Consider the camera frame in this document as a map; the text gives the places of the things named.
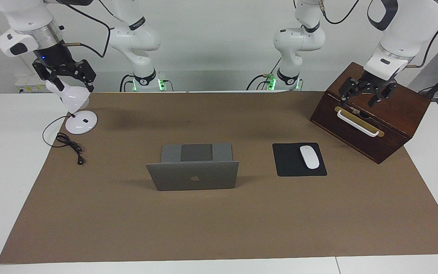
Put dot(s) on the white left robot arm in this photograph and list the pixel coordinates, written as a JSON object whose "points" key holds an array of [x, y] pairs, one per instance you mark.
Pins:
{"points": [[405, 34]]}

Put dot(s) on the brown table mat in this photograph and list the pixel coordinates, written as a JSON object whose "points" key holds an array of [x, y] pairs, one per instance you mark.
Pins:
{"points": [[219, 224]]}

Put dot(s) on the grey aluminium laptop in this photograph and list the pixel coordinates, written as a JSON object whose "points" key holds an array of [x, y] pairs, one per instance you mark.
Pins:
{"points": [[192, 177]]}

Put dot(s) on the white computer mouse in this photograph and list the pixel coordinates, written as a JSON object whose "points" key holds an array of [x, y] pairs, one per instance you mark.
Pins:
{"points": [[309, 156]]}

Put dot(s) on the white base box green light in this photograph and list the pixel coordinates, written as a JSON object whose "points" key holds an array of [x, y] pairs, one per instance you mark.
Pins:
{"points": [[270, 83], [162, 82]]}

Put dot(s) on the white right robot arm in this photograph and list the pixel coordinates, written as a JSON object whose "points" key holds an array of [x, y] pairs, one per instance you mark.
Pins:
{"points": [[25, 15]]}

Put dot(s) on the white power strip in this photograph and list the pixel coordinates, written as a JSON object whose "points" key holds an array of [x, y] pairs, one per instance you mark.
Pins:
{"points": [[29, 85]]}

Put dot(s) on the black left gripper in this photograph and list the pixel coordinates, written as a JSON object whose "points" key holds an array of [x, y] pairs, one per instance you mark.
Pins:
{"points": [[374, 83]]}

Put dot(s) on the white desk lamp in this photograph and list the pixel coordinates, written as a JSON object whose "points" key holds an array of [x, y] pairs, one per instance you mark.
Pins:
{"points": [[75, 98]]}

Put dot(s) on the dark brown wooden box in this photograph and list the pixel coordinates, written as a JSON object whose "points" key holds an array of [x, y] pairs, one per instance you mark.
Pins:
{"points": [[390, 110]]}

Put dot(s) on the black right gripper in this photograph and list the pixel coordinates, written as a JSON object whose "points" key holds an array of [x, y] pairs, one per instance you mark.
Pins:
{"points": [[57, 55]]}

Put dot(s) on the black mouse pad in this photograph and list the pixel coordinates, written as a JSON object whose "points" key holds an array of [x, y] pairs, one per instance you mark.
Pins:
{"points": [[289, 161]]}

